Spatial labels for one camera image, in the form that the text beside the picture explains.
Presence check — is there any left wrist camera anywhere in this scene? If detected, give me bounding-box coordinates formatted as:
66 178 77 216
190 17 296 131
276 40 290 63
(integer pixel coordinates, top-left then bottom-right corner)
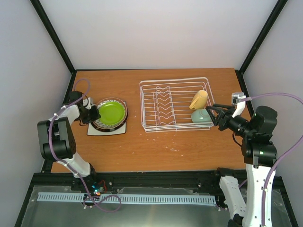
83 97 93 110

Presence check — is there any green plastic plate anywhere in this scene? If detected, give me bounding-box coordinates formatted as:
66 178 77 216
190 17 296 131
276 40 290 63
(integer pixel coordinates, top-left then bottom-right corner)
98 101 126 125

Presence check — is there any yellow ceramic mug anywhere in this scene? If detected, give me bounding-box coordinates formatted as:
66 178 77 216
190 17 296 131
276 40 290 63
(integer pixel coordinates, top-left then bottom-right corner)
189 90 208 110

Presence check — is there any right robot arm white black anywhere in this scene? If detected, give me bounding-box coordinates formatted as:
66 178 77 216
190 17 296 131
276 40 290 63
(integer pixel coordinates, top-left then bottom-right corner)
206 103 277 227

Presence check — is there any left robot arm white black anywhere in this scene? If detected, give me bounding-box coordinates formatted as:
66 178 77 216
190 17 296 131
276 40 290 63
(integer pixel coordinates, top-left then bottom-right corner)
37 91 100 191

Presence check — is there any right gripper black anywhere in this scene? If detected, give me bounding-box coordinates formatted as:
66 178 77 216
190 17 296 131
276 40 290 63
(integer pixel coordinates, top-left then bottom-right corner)
206 103 254 137

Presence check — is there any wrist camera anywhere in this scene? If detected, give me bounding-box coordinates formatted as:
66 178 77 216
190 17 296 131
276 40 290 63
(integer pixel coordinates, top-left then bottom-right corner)
232 92 246 118
83 97 93 110

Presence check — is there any patterned round plate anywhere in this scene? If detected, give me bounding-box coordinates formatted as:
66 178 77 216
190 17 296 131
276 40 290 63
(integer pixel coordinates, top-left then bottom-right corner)
93 97 128 130

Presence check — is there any white wire dish rack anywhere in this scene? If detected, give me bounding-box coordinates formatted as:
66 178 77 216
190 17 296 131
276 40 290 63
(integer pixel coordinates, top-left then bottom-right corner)
139 77 214 132

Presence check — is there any light green ceramic bowl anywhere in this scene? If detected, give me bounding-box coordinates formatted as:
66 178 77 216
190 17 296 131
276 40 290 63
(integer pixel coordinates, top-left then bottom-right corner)
191 108 212 123

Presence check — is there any light blue cable duct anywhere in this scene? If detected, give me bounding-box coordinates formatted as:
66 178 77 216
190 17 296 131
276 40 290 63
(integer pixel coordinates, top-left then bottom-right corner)
36 192 216 206

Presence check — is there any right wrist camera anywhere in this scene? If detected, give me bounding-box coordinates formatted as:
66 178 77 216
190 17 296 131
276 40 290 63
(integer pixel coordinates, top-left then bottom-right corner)
232 92 246 118

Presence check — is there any black frame rail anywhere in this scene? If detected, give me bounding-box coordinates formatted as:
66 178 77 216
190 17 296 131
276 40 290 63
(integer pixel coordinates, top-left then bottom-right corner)
30 170 285 197

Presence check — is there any white square plate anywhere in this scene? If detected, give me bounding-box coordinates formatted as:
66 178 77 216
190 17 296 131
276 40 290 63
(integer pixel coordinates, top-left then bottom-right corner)
86 101 127 137

